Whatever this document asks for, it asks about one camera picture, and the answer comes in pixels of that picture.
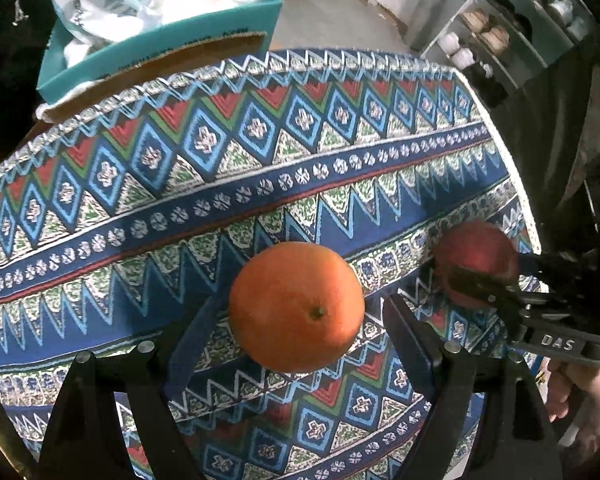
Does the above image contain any shelf with shoes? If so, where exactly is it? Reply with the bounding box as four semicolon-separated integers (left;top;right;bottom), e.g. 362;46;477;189
420;0;598;107

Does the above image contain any person's right hand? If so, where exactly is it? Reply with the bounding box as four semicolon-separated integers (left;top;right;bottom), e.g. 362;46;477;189
545;359;600;461

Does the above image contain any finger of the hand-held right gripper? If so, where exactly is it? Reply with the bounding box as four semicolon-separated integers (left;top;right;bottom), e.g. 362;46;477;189
515;252;583;282
444;264;537;332

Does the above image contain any blue patterned tablecloth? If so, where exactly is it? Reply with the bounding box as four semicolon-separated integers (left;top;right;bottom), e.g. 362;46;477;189
0;47;543;480

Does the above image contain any orange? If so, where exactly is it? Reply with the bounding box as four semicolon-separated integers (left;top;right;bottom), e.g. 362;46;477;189
228;241;366;373

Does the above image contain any red apple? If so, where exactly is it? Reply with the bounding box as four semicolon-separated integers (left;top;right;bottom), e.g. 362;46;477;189
434;220;521;309

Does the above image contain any teal cardboard box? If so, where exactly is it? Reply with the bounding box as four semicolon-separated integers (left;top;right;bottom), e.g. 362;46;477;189
35;0;283;107

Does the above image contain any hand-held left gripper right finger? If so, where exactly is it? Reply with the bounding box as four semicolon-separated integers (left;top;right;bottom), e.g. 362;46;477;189
382;294;563;480

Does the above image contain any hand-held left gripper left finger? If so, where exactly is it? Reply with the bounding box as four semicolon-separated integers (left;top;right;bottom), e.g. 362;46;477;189
39;292;231;480

